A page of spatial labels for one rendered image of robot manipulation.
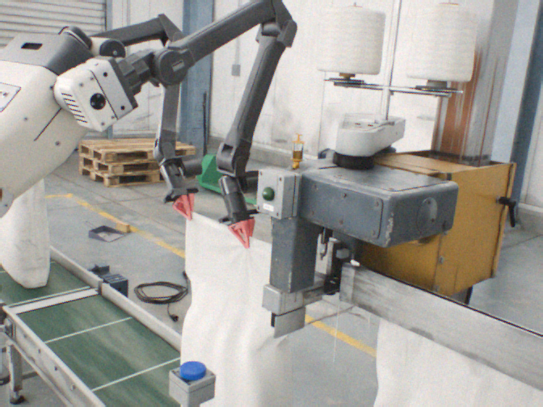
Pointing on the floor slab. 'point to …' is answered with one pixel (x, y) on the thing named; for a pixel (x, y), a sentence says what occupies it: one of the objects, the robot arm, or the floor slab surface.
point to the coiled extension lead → (166, 296)
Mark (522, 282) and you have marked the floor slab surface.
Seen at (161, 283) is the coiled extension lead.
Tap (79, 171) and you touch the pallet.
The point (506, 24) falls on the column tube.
